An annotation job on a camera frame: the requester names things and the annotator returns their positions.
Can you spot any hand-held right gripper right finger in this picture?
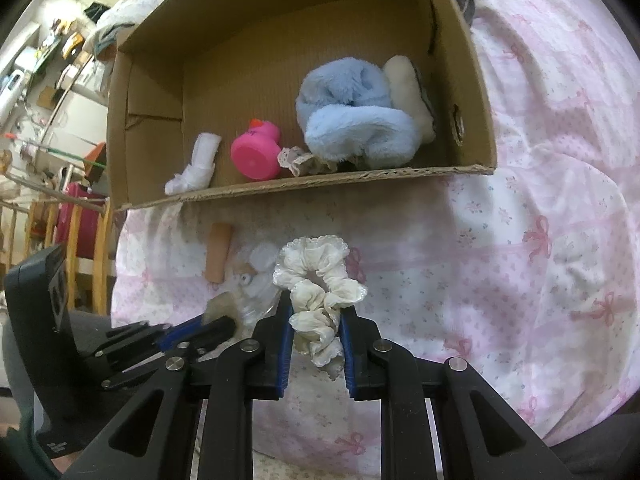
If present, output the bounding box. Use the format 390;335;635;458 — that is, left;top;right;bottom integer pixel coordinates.
340;307;577;480

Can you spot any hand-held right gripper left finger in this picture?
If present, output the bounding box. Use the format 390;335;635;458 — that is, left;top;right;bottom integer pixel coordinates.
64;291;295;480

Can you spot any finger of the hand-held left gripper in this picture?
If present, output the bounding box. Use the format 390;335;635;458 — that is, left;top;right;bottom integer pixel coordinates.
101;315;239;392
99;315;207;357

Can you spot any cream white scrunchie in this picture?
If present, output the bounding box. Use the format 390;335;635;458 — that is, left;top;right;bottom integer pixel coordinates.
271;235;367;377

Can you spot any white rabbit plush toy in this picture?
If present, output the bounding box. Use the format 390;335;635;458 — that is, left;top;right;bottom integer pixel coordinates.
164;131;223;196

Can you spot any pink rubber duck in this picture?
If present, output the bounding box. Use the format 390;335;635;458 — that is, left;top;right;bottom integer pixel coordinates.
230;118;283;182

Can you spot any beige lace scrunchie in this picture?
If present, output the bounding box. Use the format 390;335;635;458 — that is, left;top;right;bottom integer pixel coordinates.
276;145;342;178

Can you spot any light blue fluffy plush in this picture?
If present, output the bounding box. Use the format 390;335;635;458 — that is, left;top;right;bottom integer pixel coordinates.
294;57;423;172

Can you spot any brown cardboard box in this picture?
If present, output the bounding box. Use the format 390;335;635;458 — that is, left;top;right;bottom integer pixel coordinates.
106;0;499;212

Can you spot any cream plush roll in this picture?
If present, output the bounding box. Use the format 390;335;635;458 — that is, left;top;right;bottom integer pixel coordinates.
383;54;437;146

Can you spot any translucent tan packet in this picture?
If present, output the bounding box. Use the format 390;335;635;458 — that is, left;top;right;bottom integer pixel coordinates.
206;291;282;333

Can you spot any clear small plastic container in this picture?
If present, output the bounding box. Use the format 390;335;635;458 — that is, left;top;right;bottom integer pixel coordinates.
247;241;281;278
242;280;281;313

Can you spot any person's grey trouser leg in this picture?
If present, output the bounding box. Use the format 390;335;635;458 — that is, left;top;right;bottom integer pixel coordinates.
0;317;56;480

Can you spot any tan cylinder tube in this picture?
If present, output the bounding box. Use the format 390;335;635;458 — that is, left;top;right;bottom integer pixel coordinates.
204;221;236;284

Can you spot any yellow wooden chair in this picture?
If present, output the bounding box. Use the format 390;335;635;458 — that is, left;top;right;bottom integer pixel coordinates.
0;197;115;316

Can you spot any red cushion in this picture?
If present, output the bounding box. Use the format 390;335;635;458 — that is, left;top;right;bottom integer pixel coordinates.
54;181;110;262

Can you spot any white kitchen counter cabinet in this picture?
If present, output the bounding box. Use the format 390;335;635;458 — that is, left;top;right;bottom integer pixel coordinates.
42;87;110;173

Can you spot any pink bow-print blanket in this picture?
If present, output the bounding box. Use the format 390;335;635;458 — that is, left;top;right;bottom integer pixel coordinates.
110;0;640;480

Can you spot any white duvet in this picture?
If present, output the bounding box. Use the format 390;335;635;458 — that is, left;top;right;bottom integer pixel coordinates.
94;0;168;43

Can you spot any dark grey cloth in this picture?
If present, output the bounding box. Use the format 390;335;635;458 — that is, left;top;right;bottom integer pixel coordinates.
444;0;477;27

